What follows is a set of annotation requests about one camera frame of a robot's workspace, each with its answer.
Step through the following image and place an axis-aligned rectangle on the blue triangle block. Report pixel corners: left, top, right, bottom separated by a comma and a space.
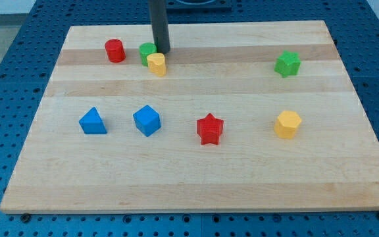
78, 107, 107, 134

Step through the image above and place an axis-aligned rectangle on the yellow heart block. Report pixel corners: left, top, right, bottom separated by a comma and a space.
147, 53, 166, 76

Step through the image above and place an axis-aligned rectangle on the red cylinder block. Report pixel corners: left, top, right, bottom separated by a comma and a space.
105, 39, 126, 63

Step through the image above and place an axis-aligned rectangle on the green cylinder block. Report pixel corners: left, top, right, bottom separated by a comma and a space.
139, 42, 157, 66

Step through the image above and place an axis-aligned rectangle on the red star block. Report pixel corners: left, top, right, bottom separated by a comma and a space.
196, 113, 224, 145

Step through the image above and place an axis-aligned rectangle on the yellow hexagon block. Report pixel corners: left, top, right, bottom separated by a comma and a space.
274, 111, 302, 139

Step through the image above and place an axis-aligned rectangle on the light wooden board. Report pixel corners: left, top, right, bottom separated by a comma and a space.
0, 20, 379, 214

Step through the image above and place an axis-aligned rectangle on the blue cube block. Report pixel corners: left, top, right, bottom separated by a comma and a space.
133, 105, 161, 137

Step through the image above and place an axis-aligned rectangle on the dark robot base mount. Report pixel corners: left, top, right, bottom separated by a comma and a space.
166, 0, 232, 11

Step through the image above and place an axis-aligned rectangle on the green star block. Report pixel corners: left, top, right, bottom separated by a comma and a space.
274, 51, 301, 78

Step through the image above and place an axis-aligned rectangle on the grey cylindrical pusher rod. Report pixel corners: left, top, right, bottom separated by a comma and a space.
148, 0, 170, 54

